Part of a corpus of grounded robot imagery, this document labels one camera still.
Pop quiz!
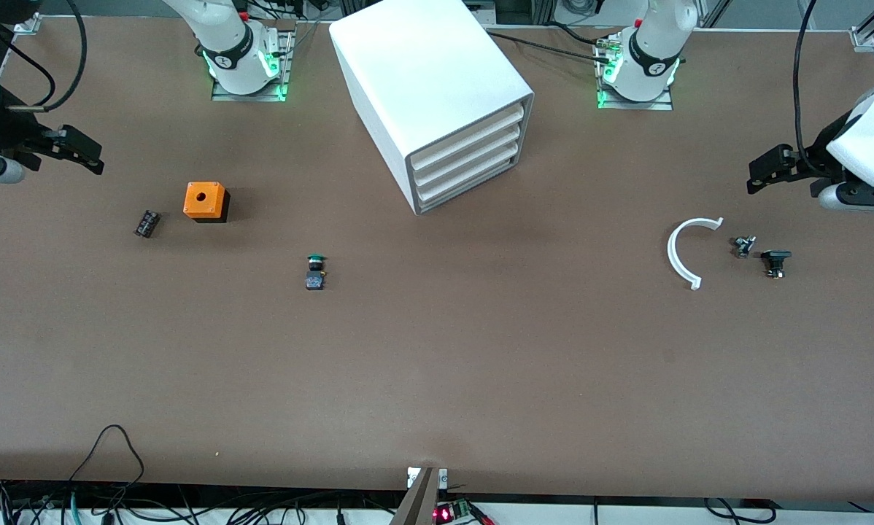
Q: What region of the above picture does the deep white drawer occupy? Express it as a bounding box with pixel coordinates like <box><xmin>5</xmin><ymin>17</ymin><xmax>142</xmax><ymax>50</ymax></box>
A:
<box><xmin>415</xmin><ymin>137</ymin><xmax>522</xmax><ymax>214</ymax></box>

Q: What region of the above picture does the black push button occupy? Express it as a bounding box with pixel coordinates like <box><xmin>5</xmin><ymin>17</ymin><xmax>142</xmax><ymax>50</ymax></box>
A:
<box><xmin>761</xmin><ymin>250</ymin><xmax>793</xmax><ymax>279</ymax></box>

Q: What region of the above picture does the orange button box with hole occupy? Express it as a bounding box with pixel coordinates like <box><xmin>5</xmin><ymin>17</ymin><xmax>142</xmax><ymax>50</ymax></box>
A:
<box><xmin>183</xmin><ymin>182</ymin><xmax>231</xmax><ymax>224</ymax></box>

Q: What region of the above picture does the white drawer cabinet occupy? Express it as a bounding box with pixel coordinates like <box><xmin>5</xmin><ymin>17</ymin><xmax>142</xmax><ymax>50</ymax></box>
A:
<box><xmin>329</xmin><ymin>0</ymin><xmax>535</xmax><ymax>216</ymax></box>

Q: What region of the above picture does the white curved plastic arc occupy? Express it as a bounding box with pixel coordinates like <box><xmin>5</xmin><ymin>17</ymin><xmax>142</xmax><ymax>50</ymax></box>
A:
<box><xmin>667</xmin><ymin>217</ymin><xmax>724</xmax><ymax>291</ymax></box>

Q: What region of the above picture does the circuit board with red light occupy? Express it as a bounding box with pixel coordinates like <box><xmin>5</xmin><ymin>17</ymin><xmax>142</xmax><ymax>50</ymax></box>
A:
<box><xmin>433</xmin><ymin>498</ymin><xmax>496</xmax><ymax>525</ymax></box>

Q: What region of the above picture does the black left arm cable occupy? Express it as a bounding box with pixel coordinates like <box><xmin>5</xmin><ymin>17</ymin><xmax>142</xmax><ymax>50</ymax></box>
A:
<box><xmin>793</xmin><ymin>0</ymin><xmax>823</xmax><ymax>179</ymax></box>

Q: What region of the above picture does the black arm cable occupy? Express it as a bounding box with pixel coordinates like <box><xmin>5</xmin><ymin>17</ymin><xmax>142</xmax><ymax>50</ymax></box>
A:
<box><xmin>793</xmin><ymin>0</ymin><xmax>823</xmax><ymax>179</ymax></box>
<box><xmin>3</xmin><ymin>0</ymin><xmax>88</xmax><ymax>114</ymax></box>

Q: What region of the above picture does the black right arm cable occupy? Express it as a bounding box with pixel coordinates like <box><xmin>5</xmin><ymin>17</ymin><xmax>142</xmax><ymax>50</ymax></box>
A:
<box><xmin>3</xmin><ymin>0</ymin><xmax>88</xmax><ymax>114</ymax></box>

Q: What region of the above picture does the black cable across table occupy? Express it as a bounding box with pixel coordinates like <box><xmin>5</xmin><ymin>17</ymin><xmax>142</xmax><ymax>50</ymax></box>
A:
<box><xmin>484</xmin><ymin>31</ymin><xmax>616</xmax><ymax>63</ymax></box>

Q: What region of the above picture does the black looped cable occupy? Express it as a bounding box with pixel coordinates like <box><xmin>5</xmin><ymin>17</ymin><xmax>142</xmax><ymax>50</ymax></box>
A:
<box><xmin>69</xmin><ymin>424</ymin><xmax>146</xmax><ymax>511</ymax></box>

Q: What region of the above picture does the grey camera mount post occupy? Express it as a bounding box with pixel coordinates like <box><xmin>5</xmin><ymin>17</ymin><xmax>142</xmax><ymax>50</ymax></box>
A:
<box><xmin>390</xmin><ymin>467</ymin><xmax>449</xmax><ymax>525</ymax></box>

